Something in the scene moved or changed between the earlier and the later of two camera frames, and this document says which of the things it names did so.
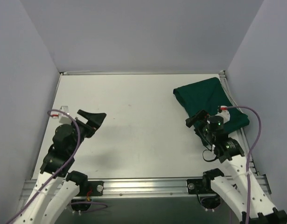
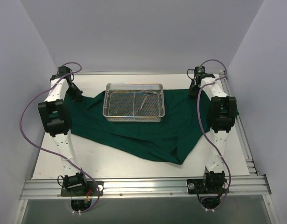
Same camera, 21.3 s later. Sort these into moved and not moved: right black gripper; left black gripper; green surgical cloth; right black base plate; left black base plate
Moved: green surgical cloth; right black gripper; left black gripper
Not moved: left black base plate; right black base plate
